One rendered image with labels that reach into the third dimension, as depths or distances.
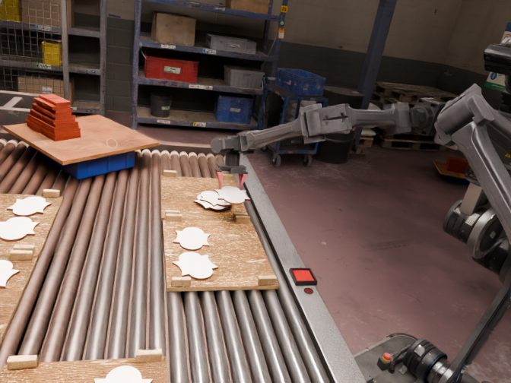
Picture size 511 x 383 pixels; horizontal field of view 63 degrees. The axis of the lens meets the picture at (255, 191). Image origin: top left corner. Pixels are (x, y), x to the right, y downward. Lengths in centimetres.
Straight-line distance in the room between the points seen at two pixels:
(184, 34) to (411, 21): 366
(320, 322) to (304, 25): 573
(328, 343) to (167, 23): 486
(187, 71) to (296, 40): 186
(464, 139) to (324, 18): 584
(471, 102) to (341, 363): 72
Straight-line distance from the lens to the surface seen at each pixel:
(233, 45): 572
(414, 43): 764
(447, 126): 108
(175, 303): 127
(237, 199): 158
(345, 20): 695
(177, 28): 567
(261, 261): 146
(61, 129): 207
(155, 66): 563
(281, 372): 113
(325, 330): 129
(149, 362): 109
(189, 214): 169
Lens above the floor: 174
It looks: 24 degrees down
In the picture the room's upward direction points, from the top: 10 degrees clockwise
